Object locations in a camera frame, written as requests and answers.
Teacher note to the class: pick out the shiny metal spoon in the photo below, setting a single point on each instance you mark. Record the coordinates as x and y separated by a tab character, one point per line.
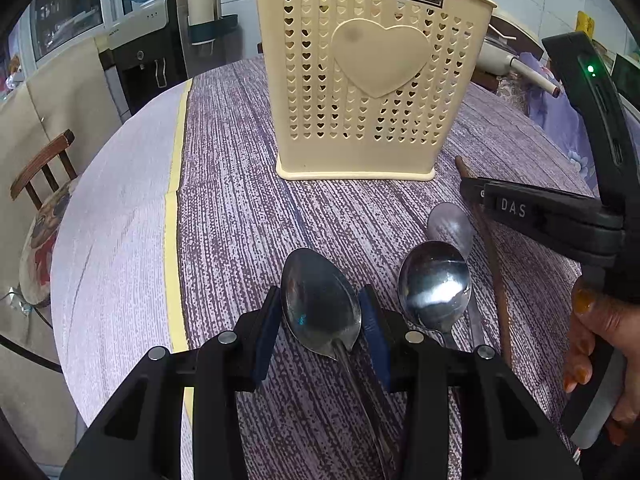
435	285

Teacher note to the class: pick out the cat print seat cushion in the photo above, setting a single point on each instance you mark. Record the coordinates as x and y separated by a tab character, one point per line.
42	240

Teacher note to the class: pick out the white microwave oven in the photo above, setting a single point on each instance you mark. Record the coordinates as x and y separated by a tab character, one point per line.
627	80

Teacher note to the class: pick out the white pan with lid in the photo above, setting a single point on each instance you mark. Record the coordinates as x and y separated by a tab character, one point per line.
520	67

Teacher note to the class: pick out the yellow tape strip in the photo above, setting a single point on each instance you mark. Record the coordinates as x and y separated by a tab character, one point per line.
172	240

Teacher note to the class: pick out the brown wooden chopstick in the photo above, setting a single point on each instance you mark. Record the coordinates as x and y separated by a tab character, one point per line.
495	270

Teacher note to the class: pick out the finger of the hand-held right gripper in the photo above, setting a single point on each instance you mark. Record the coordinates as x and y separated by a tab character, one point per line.
472	190
550	225

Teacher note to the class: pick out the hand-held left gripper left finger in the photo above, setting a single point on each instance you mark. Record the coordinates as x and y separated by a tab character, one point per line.
262	341

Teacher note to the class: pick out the person's right hand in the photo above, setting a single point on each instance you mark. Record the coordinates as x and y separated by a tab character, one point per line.
607	322

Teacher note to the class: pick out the beige cloth cover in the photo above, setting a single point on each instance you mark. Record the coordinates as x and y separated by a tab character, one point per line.
50	100

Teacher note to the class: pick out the dark teal wall holder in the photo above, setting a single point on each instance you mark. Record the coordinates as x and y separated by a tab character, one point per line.
215	30

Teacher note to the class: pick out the dull metal spoon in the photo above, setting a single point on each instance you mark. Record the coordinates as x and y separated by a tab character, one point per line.
450	225

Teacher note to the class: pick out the grey water dispenser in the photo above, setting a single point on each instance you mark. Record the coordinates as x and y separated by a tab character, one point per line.
145	55

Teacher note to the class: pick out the purple floral cloth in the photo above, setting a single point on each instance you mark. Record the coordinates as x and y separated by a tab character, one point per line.
550	110

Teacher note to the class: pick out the white framed glass door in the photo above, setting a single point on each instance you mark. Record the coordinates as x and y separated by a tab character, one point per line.
70	5

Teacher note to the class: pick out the person's right forearm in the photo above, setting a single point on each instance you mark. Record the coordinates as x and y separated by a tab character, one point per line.
615	462

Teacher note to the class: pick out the cream perforated utensil holder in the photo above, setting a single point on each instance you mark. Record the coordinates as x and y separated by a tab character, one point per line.
310	85

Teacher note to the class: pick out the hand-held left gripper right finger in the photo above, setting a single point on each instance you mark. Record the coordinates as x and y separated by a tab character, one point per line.
373	331

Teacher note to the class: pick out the white power strip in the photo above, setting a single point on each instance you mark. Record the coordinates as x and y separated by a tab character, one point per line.
19	304

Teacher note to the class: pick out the yellow wrap roll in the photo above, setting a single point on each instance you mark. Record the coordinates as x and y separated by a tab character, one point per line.
586	22

